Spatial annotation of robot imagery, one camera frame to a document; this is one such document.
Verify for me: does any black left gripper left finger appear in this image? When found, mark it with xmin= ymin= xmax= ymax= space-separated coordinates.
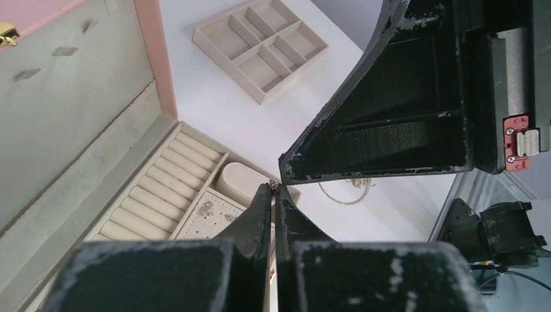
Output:
xmin=42 ymin=184 xmax=272 ymax=311

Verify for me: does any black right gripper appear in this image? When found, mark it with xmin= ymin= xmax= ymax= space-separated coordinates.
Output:
xmin=279 ymin=1 xmax=550 ymax=185

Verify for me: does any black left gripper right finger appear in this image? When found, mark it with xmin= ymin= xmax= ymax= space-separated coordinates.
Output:
xmin=274 ymin=185 xmax=486 ymax=311

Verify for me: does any small silver earring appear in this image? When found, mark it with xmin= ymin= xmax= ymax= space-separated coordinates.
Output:
xmin=198 ymin=200 xmax=214 ymax=219

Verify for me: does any pink jewelry box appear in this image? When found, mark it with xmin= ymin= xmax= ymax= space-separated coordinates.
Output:
xmin=1 ymin=1 xmax=248 ymax=311

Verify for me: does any beige oval watch pillow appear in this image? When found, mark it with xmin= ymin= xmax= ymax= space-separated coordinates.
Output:
xmin=215 ymin=162 xmax=269 ymax=207

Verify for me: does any beige divided tray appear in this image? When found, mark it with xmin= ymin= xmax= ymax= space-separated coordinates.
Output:
xmin=192 ymin=1 xmax=328 ymax=105

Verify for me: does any silver hoop necklace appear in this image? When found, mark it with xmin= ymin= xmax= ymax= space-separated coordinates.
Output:
xmin=317 ymin=178 xmax=376 ymax=206

